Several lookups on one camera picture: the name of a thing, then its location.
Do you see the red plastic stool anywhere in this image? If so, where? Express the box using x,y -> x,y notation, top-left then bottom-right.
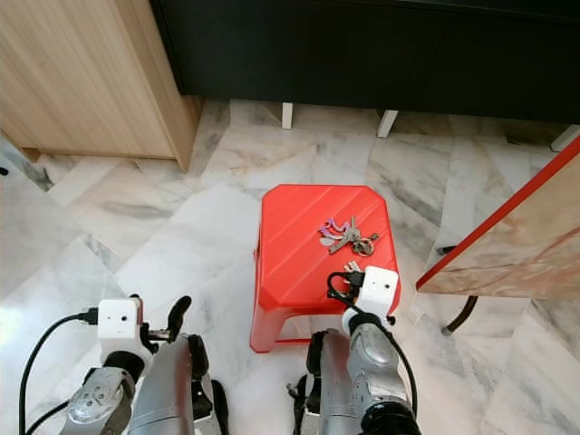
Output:
249,184 -> 401,354

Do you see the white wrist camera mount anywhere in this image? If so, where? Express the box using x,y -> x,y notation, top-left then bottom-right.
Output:
97,299 -> 146,359
358,266 -> 401,318

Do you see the silver key bunch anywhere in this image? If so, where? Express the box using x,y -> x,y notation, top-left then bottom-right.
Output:
319,216 -> 380,257

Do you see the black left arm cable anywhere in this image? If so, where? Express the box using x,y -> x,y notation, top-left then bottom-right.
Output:
17,308 -> 101,435

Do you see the black low console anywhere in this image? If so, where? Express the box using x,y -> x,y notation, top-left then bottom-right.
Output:
152,0 -> 580,150

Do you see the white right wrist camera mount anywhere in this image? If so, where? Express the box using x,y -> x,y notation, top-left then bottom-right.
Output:
358,266 -> 401,318

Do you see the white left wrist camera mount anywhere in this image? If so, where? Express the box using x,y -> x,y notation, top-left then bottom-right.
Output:
97,299 -> 146,359

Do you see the light wooden cabinet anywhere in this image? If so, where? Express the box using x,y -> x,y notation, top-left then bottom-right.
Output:
0,0 -> 202,173

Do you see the marble table with red edge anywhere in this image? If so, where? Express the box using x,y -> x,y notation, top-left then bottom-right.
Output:
415,136 -> 580,338

